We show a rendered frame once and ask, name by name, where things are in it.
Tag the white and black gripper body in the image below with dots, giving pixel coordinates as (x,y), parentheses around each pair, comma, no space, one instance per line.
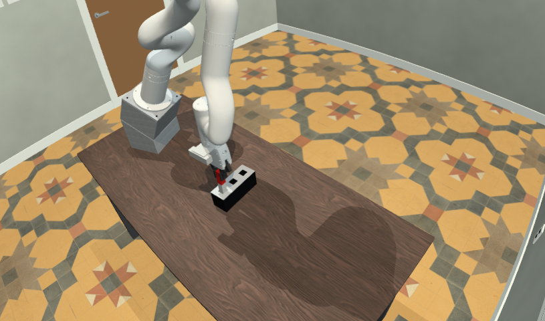
(219,155)

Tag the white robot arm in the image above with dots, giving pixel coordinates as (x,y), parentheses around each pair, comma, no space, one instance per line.
(169,34)

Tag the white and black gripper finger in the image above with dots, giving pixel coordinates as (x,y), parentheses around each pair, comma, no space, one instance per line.
(214,169)
(223,173)

